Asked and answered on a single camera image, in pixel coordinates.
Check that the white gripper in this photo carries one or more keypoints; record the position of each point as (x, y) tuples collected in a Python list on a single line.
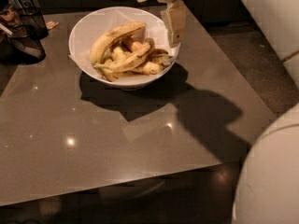
[(175, 15)]

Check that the curved yellow banana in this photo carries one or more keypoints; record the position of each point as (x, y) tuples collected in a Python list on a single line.
[(132, 61)]

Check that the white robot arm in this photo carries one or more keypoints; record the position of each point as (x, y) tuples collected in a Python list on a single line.
[(268, 187)]

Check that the inner back banana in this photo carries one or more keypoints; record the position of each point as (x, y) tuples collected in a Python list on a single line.
[(124, 48)]

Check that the right small banana piece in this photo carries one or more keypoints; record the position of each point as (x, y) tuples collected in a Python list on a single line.
[(161, 56)]

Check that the lower right spotted banana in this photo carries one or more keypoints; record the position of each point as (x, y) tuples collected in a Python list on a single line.
[(149, 68)]

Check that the white bowl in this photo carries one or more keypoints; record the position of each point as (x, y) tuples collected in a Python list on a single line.
[(90, 25)]

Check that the white paper bowl liner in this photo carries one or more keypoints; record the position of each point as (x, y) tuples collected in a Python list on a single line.
[(93, 22)]

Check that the large top yellow banana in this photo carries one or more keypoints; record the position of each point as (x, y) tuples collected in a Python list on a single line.
[(113, 36)]

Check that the bottom left yellow banana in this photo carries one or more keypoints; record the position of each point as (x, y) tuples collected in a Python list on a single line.
[(110, 75)]

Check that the small tan wrapper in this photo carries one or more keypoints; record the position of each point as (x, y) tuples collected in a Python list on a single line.
[(51, 24)]

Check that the black mesh basket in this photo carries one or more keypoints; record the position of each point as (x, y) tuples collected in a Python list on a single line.
[(28, 28)]

